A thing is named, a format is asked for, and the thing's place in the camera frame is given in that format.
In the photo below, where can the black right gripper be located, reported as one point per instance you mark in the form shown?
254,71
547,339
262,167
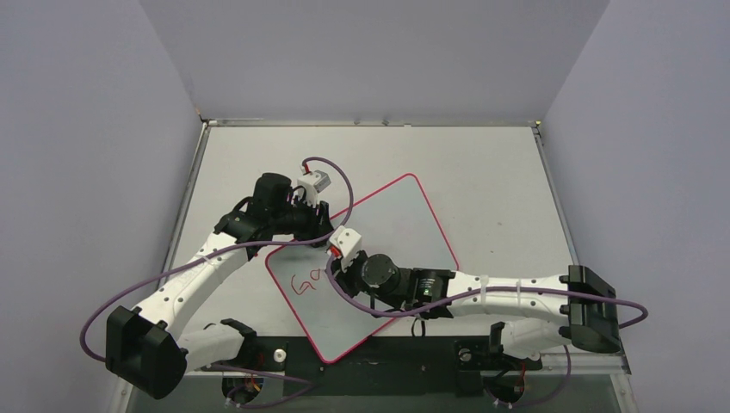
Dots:
343,276

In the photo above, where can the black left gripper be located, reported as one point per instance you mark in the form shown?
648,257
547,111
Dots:
318,224

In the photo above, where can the pink-framed whiteboard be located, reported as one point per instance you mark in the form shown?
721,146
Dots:
396,220

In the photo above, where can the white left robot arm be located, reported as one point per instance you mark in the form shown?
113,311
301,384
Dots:
147,345

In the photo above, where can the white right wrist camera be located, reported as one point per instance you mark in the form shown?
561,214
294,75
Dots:
346,246

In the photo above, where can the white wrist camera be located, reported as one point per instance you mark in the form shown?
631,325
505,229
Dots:
312,184
346,246

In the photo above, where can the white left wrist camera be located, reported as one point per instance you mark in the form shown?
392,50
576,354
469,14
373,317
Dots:
312,184

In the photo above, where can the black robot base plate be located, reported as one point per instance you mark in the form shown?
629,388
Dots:
385,366

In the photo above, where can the aluminium table edge frame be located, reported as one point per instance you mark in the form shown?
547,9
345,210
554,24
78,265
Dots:
489,187

